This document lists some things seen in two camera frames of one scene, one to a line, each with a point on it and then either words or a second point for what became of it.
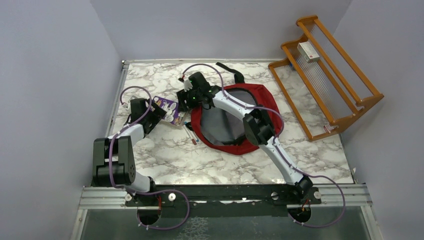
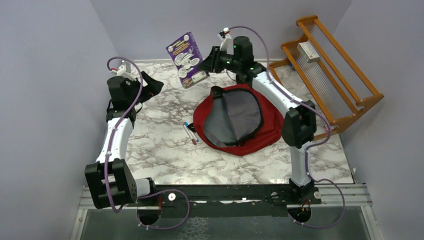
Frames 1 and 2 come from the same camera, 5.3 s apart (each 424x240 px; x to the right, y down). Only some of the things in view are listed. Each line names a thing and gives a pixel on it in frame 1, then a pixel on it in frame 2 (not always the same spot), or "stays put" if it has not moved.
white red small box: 307,51 stays put
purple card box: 173,114 -> 185,54
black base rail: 223,200 stays put
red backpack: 223,128 stays put
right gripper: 182,96 -> 211,61
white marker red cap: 190,135 stays put
